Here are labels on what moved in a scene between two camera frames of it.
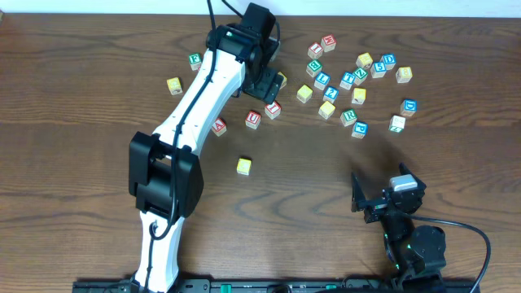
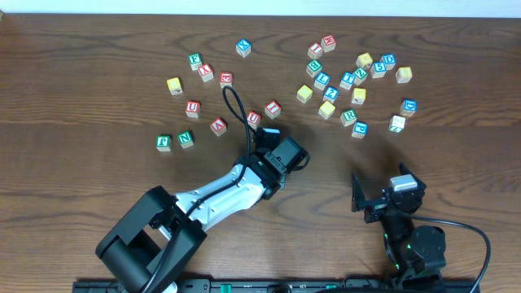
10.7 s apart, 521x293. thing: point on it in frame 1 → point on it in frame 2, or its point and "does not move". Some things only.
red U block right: (253, 120) does not move
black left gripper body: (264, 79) → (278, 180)
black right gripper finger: (358, 198) does not move
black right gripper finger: (404, 170) does not move
